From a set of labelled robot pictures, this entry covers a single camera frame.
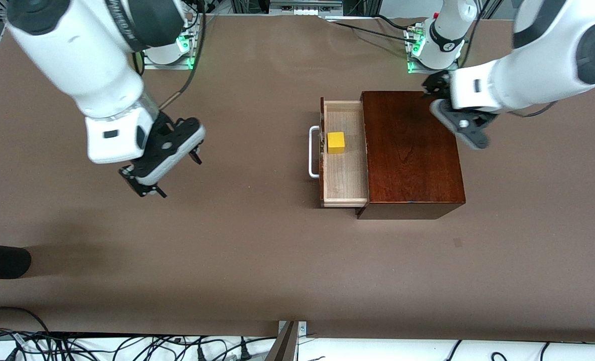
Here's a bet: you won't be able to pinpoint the tangled black cables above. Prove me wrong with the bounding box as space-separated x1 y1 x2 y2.
0 328 278 361

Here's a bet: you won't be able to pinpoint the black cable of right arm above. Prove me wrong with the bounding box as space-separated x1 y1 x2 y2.
132 0 208 111

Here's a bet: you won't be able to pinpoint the silver device with ports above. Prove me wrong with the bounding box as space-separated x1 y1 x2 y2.
269 0 344 16

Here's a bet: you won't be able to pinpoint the wooden drawer with white handle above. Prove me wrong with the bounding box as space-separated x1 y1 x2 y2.
309 97 369 208

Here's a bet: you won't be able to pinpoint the short black table cable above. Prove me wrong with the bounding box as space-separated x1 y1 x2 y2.
370 14 421 32

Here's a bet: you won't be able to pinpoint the metal base plate right arm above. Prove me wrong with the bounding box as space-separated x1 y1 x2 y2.
142 35 198 70

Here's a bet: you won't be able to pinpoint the long black table cable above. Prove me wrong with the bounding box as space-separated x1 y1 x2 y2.
334 21 414 42

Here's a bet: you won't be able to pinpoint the black cylindrical object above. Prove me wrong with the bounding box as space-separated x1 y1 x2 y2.
0 243 32 279

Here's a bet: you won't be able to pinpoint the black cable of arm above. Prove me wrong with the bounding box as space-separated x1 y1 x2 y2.
466 0 559 118
132 0 208 111

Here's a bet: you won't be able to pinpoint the metal base plate left arm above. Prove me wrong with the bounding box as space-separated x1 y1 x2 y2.
407 28 461 75

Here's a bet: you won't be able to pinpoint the grey metal bracket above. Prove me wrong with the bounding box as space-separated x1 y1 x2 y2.
265 321 308 361

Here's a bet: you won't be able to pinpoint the black looped cable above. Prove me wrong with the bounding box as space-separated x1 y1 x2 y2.
0 307 52 335

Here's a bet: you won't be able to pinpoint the dark wooden drawer cabinet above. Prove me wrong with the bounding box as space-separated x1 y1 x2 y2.
356 91 467 220

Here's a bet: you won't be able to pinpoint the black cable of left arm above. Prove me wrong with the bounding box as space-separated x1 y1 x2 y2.
466 0 559 118

